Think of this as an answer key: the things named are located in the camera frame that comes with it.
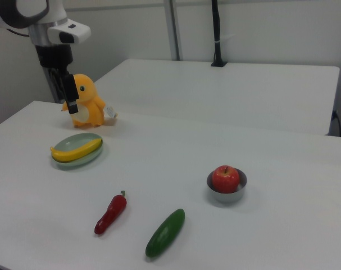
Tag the orange plush toy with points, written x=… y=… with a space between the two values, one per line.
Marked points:
x=91 y=109

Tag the light green plastic plate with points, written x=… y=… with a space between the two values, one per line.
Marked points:
x=74 y=165

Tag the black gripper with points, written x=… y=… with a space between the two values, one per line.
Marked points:
x=55 y=56

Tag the small metal bowl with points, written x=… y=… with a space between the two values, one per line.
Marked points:
x=226 y=198

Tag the white side table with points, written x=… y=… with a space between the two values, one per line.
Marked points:
x=215 y=95

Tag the yellow banana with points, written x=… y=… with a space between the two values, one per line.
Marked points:
x=72 y=154

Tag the black pole with white band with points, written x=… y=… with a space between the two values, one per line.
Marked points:
x=218 y=33

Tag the grey partition post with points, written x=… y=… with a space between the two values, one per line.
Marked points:
x=173 y=28

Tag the green cucumber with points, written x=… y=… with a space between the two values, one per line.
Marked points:
x=166 y=233

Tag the red chili pepper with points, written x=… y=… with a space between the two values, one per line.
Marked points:
x=111 y=211

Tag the red apple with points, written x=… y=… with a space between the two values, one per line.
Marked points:
x=226 y=180

